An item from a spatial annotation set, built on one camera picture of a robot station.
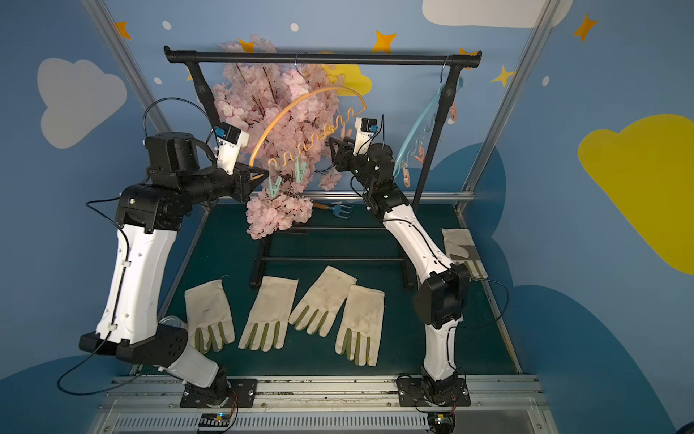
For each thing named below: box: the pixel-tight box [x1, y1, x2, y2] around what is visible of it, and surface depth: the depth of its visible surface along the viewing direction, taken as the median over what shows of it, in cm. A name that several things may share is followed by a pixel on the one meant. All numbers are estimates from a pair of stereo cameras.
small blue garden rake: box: [313, 202, 354, 220], surface depth 122 cm
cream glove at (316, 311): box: [288, 265, 358, 338], surface depth 93 cm
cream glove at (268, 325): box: [237, 275, 300, 352], surface depth 90 cm
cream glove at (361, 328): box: [335, 284, 386, 367], surface depth 88 cm
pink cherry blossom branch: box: [213, 34, 343, 240], surface depth 77 cm
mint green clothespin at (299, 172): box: [294, 156, 307, 184], surface depth 71 cm
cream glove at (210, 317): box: [184, 279, 235, 355], surface depth 90 cm
